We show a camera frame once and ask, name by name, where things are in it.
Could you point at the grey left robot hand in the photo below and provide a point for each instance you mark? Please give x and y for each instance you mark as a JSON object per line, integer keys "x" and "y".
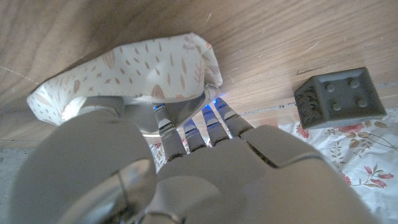
{"x": 217, "y": 186}

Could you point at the cream patterned pen bag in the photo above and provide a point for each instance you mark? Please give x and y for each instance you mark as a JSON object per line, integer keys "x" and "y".
{"x": 149, "y": 68}

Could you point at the dark grey cube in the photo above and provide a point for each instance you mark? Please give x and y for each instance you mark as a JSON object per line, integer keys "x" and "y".
{"x": 339, "y": 96}

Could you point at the floral print backdrop sheet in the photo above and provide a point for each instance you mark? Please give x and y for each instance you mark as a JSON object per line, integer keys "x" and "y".
{"x": 367, "y": 149}

